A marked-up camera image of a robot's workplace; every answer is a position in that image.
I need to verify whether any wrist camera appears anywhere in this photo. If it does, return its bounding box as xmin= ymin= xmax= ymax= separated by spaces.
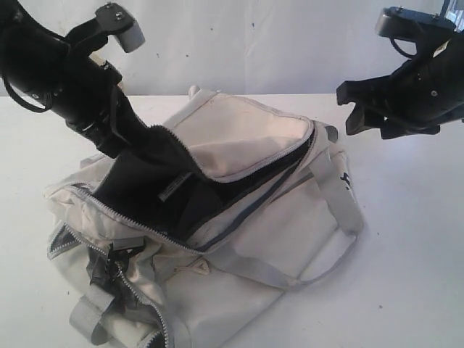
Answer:
xmin=65 ymin=2 xmax=146 ymax=56
xmin=375 ymin=7 xmax=457 ymax=59

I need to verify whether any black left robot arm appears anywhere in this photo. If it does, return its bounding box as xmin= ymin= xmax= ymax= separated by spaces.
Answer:
xmin=1 ymin=1 xmax=148 ymax=158

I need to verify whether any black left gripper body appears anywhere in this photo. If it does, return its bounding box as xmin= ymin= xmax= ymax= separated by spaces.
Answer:
xmin=1 ymin=36 xmax=122 ymax=141

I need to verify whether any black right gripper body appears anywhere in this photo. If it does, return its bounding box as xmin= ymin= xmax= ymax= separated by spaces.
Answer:
xmin=381 ymin=33 xmax=463 ymax=138

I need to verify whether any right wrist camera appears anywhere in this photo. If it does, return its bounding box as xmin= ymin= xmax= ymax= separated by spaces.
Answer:
xmin=375 ymin=7 xmax=457 ymax=59

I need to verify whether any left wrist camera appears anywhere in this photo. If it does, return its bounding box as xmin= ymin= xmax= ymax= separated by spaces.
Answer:
xmin=65 ymin=2 xmax=146 ymax=56

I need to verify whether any white fabric backpack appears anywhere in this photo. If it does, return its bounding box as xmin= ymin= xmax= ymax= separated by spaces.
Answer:
xmin=45 ymin=86 xmax=363 ymax=347

